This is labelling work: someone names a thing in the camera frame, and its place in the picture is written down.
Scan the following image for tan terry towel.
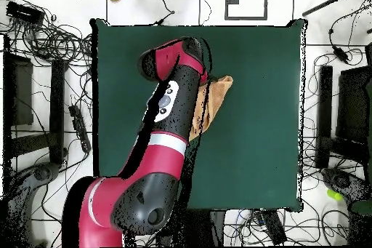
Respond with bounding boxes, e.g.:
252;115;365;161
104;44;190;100
187;75;234;143

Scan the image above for dark green table cloth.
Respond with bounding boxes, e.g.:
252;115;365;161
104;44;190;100
90;18;308;213

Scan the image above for wide black power strip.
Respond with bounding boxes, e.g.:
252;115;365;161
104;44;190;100
259;209;288;246

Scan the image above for grey tripod base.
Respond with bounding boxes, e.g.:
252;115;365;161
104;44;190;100
320;167;372;202
0;161;60;247

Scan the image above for black hub box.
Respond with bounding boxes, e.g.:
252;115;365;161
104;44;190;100
6;0;46;25

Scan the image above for black cable with plug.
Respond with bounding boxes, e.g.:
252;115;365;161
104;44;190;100
148;0;176;25

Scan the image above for black frame stand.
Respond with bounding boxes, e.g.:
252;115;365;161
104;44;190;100
315;42;372;170
1;34;69;170

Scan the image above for tangled black cable bundle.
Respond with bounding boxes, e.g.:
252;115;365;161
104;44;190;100
0;0;94;68

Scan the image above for black power adapter with cable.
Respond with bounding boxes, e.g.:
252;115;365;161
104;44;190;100
328;3;372;65

